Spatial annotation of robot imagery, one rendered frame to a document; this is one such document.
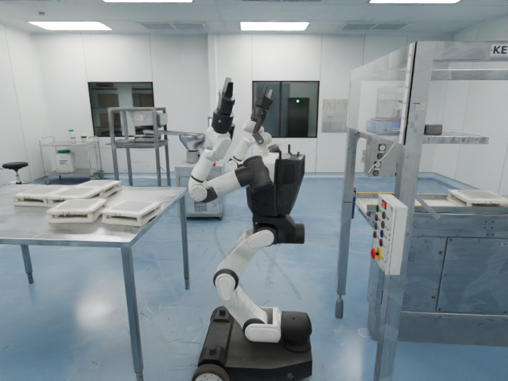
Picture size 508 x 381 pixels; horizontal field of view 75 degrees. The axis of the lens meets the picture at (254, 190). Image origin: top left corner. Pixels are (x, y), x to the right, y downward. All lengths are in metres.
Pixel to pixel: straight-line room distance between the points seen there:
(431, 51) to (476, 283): 1.64
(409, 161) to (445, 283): 1.31
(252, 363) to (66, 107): 6.87
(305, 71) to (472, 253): 5.46
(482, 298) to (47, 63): 7.88
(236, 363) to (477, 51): 1.79
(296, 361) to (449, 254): 1.13
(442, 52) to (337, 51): 6.08
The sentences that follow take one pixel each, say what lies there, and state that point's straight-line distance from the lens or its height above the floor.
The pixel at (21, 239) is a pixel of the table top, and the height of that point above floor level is 0.89.
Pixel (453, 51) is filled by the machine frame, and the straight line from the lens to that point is 1.36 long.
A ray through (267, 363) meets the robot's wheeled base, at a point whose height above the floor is 0.17.
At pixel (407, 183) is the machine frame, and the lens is 1.34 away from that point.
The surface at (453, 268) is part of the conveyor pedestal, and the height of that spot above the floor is 0.55.
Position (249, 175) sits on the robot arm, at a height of 1.24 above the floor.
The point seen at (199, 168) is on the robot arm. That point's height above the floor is 1.27.
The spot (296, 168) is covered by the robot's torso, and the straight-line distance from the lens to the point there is 1.61.
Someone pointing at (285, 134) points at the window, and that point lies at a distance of 7.15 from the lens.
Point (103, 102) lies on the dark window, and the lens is 7.71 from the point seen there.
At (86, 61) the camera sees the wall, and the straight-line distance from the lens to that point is 7.85.
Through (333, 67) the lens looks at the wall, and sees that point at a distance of 7.32.
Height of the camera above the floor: 1.55
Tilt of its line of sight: 15 degrees down
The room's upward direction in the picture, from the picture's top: straight up
